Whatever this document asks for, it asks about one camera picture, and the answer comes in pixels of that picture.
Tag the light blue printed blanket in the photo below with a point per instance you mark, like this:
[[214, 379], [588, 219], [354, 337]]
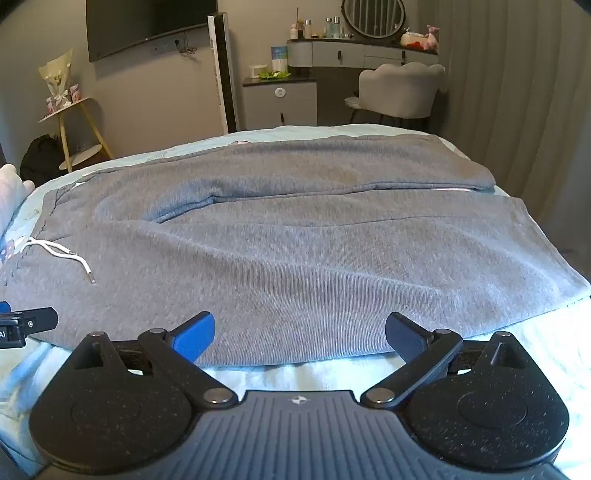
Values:
[[531, 337]]

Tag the black wall television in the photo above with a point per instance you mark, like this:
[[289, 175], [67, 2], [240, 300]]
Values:
[[147, 23]]

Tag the grey curtain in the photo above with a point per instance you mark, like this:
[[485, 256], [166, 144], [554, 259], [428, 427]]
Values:
[[517, 92]]

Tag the pink plush toy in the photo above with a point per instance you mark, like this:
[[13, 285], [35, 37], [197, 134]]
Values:
[[433, 38]]

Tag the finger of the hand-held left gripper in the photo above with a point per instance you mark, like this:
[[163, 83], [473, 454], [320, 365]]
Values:
[[34, 318]]

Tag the grey sweat pants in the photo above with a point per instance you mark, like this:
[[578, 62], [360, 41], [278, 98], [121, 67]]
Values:
[[295, 258]]

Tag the blue and white box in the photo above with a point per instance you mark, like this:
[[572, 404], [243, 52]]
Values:
[[279, 58]]

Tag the wrapped flower bouquet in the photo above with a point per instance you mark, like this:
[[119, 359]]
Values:
[[56, 76]]

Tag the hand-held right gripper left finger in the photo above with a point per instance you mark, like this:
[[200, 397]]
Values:
[[199, 333]]

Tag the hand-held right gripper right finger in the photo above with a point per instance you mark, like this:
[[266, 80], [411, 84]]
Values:
[[406, 333]]

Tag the pale blue bottles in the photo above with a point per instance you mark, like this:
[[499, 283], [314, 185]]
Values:
[[331, 27]]

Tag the green leafy item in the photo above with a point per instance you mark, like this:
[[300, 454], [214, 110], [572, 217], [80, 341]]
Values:
[[273, 74]]

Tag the small white frame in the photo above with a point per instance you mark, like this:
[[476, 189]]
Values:
[[255, 70]]

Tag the round black-framed mirror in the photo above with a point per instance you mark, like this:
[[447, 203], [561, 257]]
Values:
[[373, 17]]

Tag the black backpack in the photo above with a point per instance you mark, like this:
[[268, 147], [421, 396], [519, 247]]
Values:
[[41, 159]]

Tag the grey vanity desk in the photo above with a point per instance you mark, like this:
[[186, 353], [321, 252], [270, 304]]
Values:
[[351, 53]]

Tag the pale pink pillow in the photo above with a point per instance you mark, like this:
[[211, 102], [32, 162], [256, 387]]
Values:
[[11, 194]]

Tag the grey shell-back chair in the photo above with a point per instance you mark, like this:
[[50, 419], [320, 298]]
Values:
[[399, 92]]

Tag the yellow-legged side table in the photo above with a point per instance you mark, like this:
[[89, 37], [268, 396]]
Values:
[[69, 134]]

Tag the reed diffuser bottle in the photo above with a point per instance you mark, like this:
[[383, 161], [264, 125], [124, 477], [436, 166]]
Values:
[[294, 31]]

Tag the grey nightstand cabinet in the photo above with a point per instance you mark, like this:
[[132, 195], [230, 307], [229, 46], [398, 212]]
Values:
[[279, 104]]

